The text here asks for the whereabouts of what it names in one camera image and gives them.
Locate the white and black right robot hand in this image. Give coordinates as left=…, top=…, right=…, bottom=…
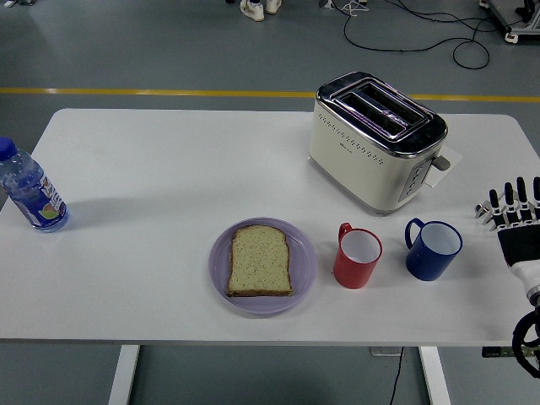
left=488, top=175, right=540, bottom=297

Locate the blue enamel mug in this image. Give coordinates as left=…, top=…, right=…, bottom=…
left=404, top=217, right=463, bottom=282

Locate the slice of toast bread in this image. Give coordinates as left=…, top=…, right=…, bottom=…
left=225, top=224, right=294, bottom=298

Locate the silver metal toast rack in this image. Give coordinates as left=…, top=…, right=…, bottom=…
left=474, top=200, right=504, bottom=232

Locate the black table control panel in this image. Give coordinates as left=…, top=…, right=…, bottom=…
left=482, top=346, right=518, bottom=359

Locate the white table leg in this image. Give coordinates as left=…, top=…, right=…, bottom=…
left=418, top=345, right=451, bottom=405
left=107, top=344, right=141, bottom=405

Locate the red enamel mug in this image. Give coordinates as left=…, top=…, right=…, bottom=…
left=332, top=222, right=384, bottom=290

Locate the cream and chrome toaster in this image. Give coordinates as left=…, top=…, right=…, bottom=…
left=308, top=71, right=451, bottom=217

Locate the purple round plate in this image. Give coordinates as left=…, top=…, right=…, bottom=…
left=208, top=216, right=318, bottom=316

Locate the clear water bottle blue cap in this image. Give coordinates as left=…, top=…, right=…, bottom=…
left=0, top=137, right=71, bottom=234

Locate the thin black hanging cable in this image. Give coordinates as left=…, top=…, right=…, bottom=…
left=387, top=346, right=405, bottom=405

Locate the black floor cable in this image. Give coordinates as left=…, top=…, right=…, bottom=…
left=343, top=0, right=524, bottom=70

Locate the wheeled equipment frame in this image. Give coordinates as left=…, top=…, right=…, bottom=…
left=479, top=0, right=540, bottom=43

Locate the white floor cable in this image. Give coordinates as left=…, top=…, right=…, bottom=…
left=339, top=0, right=368, bottom=18

